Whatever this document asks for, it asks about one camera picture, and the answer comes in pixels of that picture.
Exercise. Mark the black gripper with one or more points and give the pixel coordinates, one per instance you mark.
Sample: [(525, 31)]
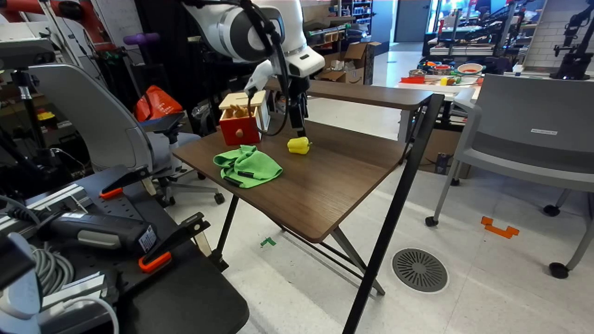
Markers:
[(298, 96)]

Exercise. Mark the yellow toy pepper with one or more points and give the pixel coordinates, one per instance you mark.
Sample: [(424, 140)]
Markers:
[(300, 146)]

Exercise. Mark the small black robot arm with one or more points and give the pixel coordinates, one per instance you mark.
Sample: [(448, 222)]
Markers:
[(577, 44)]

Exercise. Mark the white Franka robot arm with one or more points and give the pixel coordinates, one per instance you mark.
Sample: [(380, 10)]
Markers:
[(242, 31)]

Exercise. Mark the orange red wooden drawer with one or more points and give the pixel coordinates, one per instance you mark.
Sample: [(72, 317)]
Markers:
[(241, 131)]

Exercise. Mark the yellow orange toy food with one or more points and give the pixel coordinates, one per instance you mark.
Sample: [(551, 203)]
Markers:
[(235, 112)]

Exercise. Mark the cream wooden box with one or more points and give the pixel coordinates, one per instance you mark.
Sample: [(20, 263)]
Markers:
[(239, 101)]

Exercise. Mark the green cloth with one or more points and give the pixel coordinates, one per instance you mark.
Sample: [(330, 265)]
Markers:
[(248, 168)]

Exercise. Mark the grey long table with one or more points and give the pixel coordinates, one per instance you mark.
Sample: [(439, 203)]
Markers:
[(372, 94)]

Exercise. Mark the cardboard box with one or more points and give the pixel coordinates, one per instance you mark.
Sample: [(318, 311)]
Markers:
[(354, 57)]

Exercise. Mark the green floor tape marker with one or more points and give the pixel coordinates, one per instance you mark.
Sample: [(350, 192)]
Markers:
[(268, 242)]

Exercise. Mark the brown folding table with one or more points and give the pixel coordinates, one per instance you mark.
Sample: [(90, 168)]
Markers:
[(396, 205)]

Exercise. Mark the orange bag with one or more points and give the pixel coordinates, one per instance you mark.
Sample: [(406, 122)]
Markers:
[(159, 105)]

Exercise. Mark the white table with colourful toys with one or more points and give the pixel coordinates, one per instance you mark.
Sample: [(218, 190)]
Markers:
[(447, 77)]

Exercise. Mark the round floor drain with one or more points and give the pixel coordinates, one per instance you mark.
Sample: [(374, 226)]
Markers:
[(421, 270)]

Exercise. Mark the grey swivel chair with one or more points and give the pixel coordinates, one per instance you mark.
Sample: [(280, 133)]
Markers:
[(99, 118)]

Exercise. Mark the black cart platform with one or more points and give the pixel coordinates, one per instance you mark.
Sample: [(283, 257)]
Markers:
[(187, 304)]

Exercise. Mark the orange floor tape marker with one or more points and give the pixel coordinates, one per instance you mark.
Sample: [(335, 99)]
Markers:
[(500, 231)]

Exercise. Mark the black handheld device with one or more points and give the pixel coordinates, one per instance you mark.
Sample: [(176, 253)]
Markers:
[(99, 233)]

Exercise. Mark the grey plastic chair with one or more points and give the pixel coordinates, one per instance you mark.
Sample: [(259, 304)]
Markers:
[(532, 137)]

